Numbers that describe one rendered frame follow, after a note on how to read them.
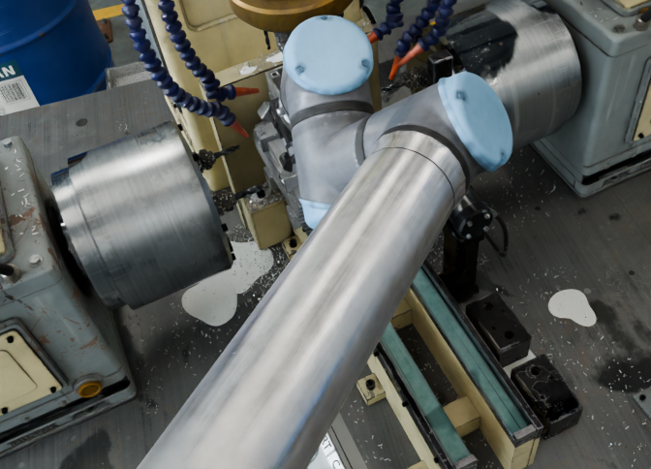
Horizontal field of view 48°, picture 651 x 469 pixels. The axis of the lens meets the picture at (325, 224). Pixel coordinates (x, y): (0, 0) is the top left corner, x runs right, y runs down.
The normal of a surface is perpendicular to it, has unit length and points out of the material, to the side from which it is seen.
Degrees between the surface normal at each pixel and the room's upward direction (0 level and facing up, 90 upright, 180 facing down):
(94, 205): 24
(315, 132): 37
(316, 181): 50
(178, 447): 18
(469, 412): 0
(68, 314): 89
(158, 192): 32
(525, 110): 77
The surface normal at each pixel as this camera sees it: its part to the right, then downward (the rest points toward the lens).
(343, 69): 0.10, -0.29
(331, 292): 0.22, -0.62
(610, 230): -0.11, -0.63
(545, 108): 0.39, 0.57
